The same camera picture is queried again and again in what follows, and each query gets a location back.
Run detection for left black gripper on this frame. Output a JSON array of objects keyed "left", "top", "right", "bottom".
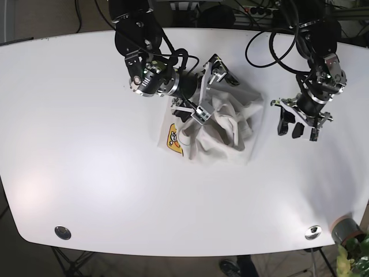
[{"left": 270, "top": 86, "right": 333, "bottom": 141}]

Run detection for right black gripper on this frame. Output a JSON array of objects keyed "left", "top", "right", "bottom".
[{"left": 171, "top": 54, "right": 240, "bottom": 124}]

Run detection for white printed T-shirt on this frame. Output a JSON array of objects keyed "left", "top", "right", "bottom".
[{"left": 157, "top": 81, "right": 265, "bottom": 164}]

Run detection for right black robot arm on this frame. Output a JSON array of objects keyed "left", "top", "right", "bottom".
[{"left": 107, "top": 1, "right": 239, "bottom": 125}]

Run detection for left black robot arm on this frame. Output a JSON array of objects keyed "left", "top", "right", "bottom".
[{"left": 268, "top": 1, "right": 347, "bottom": 141}]

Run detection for right silver table grommet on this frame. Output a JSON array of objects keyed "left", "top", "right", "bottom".
[{"left": 304, "top": 226, "right": 322, "bottom": 241}]

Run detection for silver table grommet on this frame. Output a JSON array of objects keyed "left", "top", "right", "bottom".
[
  {"left": 54, "top": 226, "right": 71, "bottom": 240},
  {"left": 304, "top": 226, "right": 322, "bottom": 241}
]

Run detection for grey plant pot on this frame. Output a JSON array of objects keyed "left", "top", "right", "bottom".
[{"left": 330, "top": 215, "right": 366, "bottom": 246}]

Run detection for green potted plant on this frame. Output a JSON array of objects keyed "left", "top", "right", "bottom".
[{"left": 336, "top": 234, "right": 368, "bottom": 277}]

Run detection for left silver table grommet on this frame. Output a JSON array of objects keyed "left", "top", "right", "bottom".
[{"left": 54, "top": 226, "right": 71, "bottom": 240}]

